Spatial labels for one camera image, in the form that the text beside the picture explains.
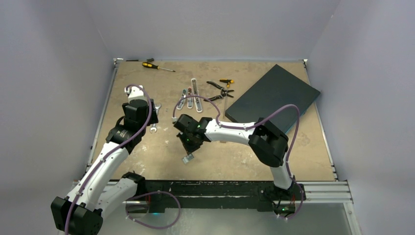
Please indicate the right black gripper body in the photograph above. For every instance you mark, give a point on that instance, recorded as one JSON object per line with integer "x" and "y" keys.
{"x": 189, "y": 133}

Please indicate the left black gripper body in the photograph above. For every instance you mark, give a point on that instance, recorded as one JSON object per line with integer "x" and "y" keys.
{"x": 152, "y": 119}

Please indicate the silver staple strip block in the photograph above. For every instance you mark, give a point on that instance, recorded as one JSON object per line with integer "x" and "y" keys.
{"x": 187, "y": 158}

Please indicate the red silver stapler insert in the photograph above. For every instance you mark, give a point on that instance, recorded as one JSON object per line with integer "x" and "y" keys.
{"x": 189, "y": 98}

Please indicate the silver stapler magazine tray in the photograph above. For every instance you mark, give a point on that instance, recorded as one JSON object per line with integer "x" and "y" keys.
{"x": 182, "y": 100}

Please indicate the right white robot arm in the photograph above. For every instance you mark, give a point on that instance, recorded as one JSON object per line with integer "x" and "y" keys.
{"x": 268, "y": 143}

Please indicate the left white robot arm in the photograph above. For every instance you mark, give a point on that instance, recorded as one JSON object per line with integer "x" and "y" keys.
{"x": 83, "y": 210}

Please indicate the silver open-end wrench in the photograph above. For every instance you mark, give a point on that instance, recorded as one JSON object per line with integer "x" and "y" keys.
{"x": 153, "y": 127}

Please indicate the small yellow black screwdriver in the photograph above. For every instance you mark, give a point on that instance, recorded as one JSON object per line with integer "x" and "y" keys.
{"x": 227, "y": 81}

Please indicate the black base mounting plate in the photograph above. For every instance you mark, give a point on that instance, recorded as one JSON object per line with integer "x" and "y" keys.
{"x": 262, "y": 196}

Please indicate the black flat box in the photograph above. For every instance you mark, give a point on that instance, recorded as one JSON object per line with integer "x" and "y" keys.
{"x": 276, "y": 88}

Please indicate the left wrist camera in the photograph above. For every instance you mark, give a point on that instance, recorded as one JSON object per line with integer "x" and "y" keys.
{"x": 134, "y": 93}

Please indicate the aluminium frame rail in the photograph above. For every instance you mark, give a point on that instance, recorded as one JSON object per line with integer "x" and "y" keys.
{"x": 327, "y": 192}

